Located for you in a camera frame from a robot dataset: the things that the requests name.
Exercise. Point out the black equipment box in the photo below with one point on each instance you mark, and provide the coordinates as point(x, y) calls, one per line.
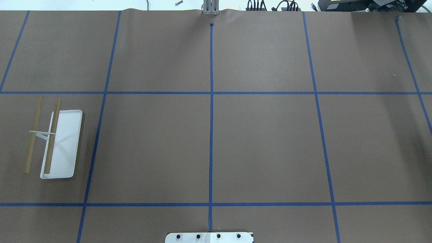
point(370, 5)

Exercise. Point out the white mounting plate with bolts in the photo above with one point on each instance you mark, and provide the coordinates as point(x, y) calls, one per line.
point(210, 237)

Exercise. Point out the black power strip with cables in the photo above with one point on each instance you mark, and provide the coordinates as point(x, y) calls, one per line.
point(272, 5)

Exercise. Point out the white towel rack with wooden bars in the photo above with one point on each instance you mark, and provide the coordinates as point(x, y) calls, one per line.
point(61, 142)

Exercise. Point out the grey metal bracket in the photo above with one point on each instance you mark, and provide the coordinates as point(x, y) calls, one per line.
point(211, 8)

